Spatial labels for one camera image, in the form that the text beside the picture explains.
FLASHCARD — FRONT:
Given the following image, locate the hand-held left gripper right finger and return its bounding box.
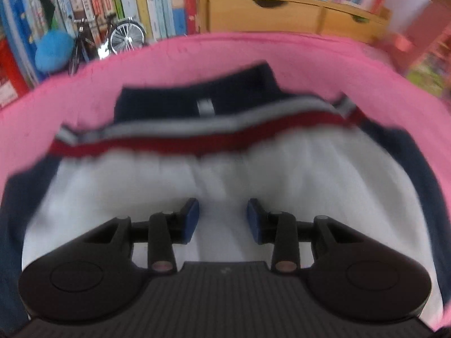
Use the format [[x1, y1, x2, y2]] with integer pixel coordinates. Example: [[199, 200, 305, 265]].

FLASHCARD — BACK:
[[247, 198, 363, 273]]

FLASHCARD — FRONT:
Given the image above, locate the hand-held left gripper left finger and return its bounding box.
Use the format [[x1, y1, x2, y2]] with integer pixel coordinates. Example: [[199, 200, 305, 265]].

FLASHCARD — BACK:
[[83, 197, 201, 273]]

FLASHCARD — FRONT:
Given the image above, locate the navy white striped jacket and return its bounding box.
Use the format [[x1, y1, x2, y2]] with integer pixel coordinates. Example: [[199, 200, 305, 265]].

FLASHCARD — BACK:
[[0, 61, 451, 338]]

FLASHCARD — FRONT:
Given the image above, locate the pink rabbit print blanket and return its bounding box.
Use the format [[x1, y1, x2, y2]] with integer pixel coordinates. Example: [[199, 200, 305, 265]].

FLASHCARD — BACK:
[[0, 31, 451, 338]]

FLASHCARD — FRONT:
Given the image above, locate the miniature bicycle model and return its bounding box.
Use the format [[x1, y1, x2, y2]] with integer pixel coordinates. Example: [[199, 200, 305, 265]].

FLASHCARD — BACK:
[[67, 12, 148, 77]]

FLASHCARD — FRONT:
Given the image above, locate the wooden drawer organiser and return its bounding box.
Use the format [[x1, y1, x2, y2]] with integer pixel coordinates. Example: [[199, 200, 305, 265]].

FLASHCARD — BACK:
[[195, 0, 392, 45]]

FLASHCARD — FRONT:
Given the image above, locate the round blue plush ball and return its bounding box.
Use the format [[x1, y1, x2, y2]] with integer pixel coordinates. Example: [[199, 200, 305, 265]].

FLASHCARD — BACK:
[[34, 30, 76, 73]]

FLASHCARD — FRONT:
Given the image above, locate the row of colourful picture books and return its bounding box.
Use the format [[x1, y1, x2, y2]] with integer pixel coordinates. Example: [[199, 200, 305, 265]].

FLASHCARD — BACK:
[[52, 0, 198, 43]]

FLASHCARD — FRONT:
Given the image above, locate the large red plastic basket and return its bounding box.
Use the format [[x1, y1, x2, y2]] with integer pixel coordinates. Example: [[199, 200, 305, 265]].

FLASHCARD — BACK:
[[0, 38, 31, 110]]

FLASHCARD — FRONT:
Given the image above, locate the pink toy house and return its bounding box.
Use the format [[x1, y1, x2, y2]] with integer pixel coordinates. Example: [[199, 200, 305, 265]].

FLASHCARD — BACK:
[[387, 3, 451, 100]]

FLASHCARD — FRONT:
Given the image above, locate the row of tall blue books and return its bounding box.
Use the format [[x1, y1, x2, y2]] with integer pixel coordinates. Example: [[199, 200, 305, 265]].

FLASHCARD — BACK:
[[0, 0, 58, 89]]

